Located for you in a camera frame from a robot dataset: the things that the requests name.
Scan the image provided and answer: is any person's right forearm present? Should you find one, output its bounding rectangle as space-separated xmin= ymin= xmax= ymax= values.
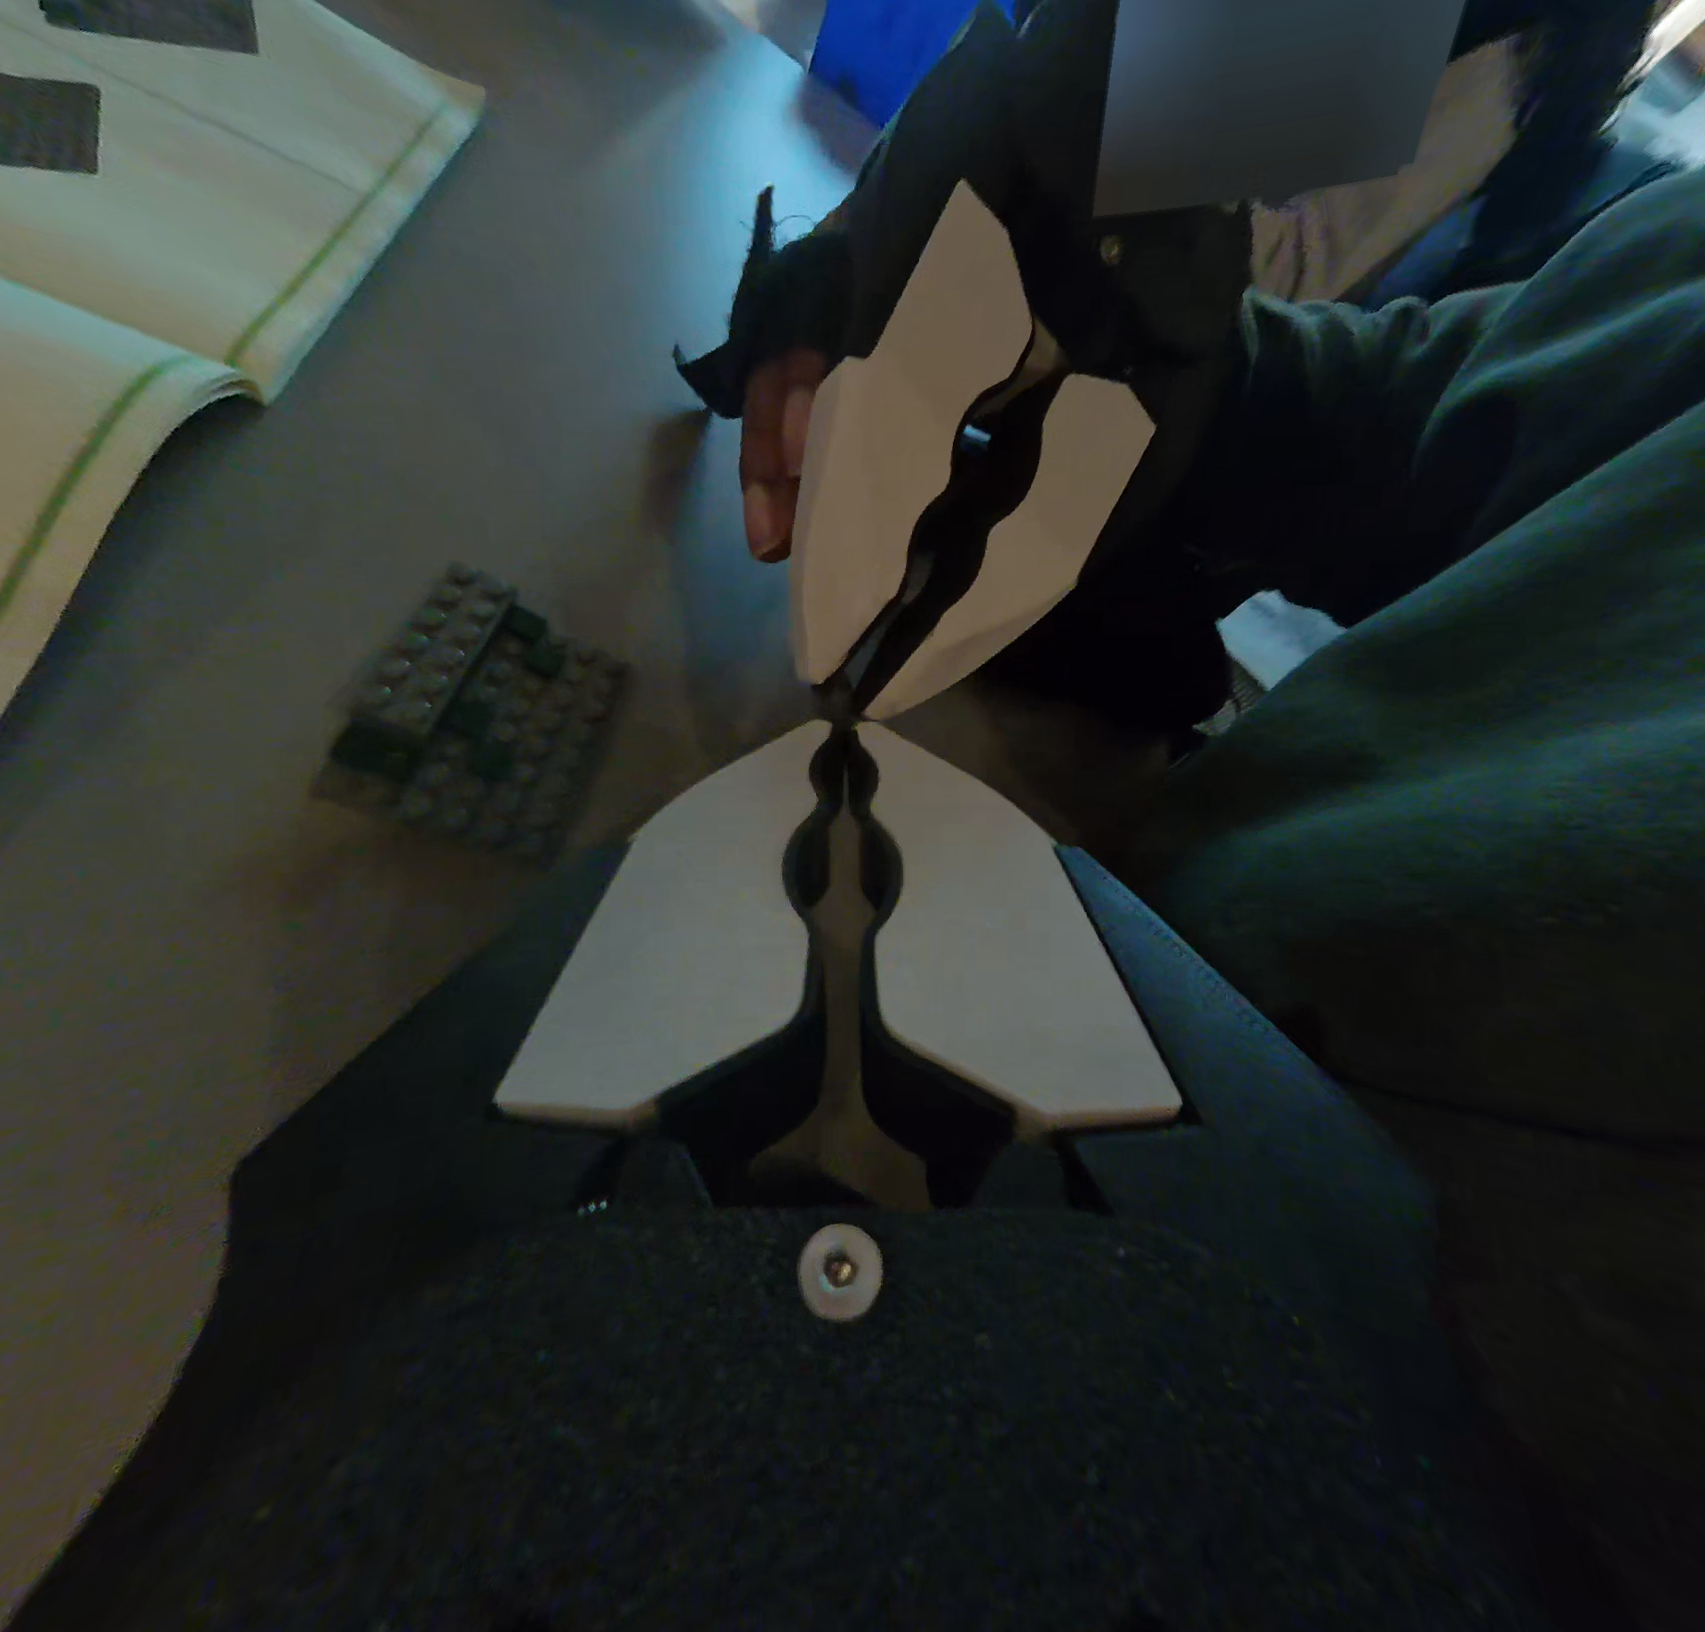
xmin=1198 ymin=162 xmax=1705 ymax=625

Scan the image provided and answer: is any blue plastic bin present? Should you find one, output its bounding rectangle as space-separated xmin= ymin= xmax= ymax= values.
xmin=809 ymin=0 xmax=1015 ymax=133

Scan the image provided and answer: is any open instruction booklet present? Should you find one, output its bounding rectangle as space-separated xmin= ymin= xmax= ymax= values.
xmin=0 ymin=0 xmax=490 ymax=718

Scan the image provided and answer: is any person's dark green hoodie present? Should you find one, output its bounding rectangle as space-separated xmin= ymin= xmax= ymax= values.
xmin=1158 ymin=404 xmax=1705 ymax=1632

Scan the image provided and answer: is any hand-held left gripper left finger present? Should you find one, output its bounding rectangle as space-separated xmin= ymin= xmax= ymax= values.
xmin=495 ymin=729 xmax=854 ymax=1197

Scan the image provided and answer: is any person's right hand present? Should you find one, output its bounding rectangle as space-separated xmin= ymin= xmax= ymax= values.
xmin=740 ymin=348 xmax=828 ymax=564

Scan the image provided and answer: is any grey studded building plate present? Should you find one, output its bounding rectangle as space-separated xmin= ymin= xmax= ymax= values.
xmin=311 ymin=563 xmax=632 ymax=872

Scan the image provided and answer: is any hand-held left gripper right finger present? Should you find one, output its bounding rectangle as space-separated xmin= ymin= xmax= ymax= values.
xmin=854 ymin=724 xmax=1187 ymax=1203

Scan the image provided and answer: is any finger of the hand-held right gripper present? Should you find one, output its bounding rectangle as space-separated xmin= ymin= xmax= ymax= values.
xmin=863 ymin=373 xmax=1160 ymax=720
xmin=788 ymin=178 xmax=1041 ymax=690

